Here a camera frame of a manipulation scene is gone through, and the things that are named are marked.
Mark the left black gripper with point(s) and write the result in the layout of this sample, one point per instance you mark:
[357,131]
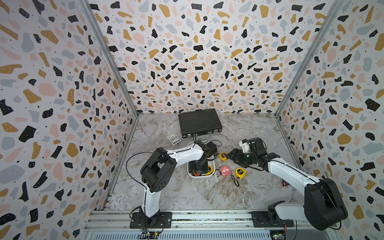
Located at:
[193,168]

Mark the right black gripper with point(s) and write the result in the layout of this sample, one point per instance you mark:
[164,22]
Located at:
[235,151]

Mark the yellow tape measure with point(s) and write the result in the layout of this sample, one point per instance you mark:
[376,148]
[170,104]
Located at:
[239,174]
[211,170]
[223,156]

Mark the pink tape measure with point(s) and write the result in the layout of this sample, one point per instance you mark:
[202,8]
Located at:
[224,171]

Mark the white plastic storage tray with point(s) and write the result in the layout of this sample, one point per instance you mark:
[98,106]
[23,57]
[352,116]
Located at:
[210,158]

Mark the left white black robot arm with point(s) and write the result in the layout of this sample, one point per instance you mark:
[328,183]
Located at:
[158,170]

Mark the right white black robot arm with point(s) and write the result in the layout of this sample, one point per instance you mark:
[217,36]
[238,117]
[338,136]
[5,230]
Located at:
[323,206]

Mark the small playing card pack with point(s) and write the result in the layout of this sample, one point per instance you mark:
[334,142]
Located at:
[174,139]

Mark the black hard carrying case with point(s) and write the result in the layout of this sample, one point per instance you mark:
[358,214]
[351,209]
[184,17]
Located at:
[199,123]

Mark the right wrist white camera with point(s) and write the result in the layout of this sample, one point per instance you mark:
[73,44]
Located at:
[245,146]

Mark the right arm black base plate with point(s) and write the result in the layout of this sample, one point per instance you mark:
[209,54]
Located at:
[264,219]

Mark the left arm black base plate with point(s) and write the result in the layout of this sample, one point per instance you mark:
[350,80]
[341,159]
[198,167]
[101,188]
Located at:
[161,220]

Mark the aluminium front rail frame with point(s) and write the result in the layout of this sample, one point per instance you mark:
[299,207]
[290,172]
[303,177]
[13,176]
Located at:
[198,225]

